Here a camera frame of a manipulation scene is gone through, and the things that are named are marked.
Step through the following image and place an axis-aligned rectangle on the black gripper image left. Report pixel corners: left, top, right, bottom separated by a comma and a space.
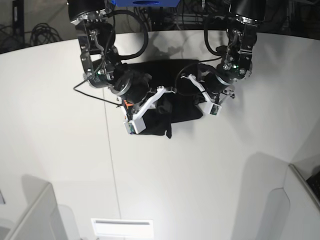
110, 68, 175, 115

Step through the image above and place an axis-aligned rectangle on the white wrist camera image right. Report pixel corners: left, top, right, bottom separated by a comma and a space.
181, 74, 222, 116

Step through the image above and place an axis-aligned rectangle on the black keyboard at right edge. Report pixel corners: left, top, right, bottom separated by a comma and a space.
306, 173, 320, 200

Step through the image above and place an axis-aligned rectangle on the blue box at top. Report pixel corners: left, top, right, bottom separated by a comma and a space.
111, 0, 180, 8

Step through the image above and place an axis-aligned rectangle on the white partition lower right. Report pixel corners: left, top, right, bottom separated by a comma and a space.
257, 164, 320, 240

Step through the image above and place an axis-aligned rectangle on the black T-shirt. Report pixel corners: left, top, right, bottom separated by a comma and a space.
121, 59, 203, 138

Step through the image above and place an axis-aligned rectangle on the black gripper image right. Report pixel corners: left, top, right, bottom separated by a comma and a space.
193, 71, 236, 106

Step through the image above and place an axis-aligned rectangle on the coiled black cable on floor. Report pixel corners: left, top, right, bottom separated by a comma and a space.
29, 22, 62, 47

